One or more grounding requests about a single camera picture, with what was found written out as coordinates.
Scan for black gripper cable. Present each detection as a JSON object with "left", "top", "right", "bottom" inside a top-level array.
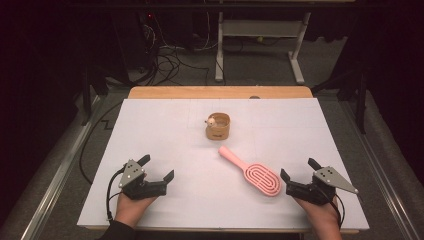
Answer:
[
  {"left": 105, "top": 166, "right": 128, "bottom": 224},
  {"left": 328, "top": 193, "right": 346, "bottom": 229}
]

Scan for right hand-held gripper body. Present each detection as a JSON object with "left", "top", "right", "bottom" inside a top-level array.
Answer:
[{"left": 285, "top": 165, "right": 360, "bottom": 206}]

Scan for black metal stand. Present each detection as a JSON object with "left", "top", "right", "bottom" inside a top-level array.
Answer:
[
  {"left": 311, "top": 66, "right": 368, "bottom": 135},
  {"left": 81, "top": 64, "right": 110, "bottom": 127}
]

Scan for white paper sheet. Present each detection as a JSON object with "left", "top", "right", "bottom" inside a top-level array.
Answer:
[{"left": 77, "top": 97, "right": 370, "bottom": 231}]

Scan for person's right hand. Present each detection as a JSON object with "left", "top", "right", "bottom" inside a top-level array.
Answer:
[{"left": 294, "top": 197, "right": 343, "bottom": 232}]

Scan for pink hair brush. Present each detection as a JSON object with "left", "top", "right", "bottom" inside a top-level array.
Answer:
[{"left": 218, "top": 145, "right": 283, "bottom": 197}]

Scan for aluminium floor rail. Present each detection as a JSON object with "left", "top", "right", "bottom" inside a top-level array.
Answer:
[
  {"left": 19, "top": 94, "right": 102, "bottom": 240},
  {"left": 339, "top": 99, "right": 422, "bottom": 240}
]

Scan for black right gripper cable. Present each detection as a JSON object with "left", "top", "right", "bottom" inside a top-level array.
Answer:
[{"left": 328, "top": 193, "right": 346, "bottom": 229}]

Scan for round wooden cup with figurine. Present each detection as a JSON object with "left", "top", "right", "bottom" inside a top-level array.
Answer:
[{"left": 204, "top": 112, "right": 232, "bottom": 141}]

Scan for black computer with red light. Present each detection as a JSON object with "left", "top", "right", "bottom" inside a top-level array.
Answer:
[{"left": 111, "top": 9, "right": 158, "bottom": 74}]

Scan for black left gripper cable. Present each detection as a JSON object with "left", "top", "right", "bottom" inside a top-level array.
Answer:
[{"left": 105, "top": 166, "right": 128, "bottom": 224}]

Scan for tangle of floor cables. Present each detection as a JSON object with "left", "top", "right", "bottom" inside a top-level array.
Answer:
[{"left": 141, "top": 13, "right": 221, "bottom": 87}]

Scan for long black floor cable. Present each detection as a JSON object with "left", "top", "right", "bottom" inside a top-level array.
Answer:
[{"left": 78, "top": 99, "right": 125, "bottom": 186}]

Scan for person's left hand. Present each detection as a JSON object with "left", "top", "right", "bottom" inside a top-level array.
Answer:
[{"left": 114, "top": 192, "right": 158, "bottom": 230}]

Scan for white metal table frame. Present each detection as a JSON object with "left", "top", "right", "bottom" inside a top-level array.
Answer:
[{"left": 214, "top": 11, "right": 313, "bottom": 85}]

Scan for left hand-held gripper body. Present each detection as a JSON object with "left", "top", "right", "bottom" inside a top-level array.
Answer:
[{"left": 118, "top": 159, "right": 168, "bottom": 201}]

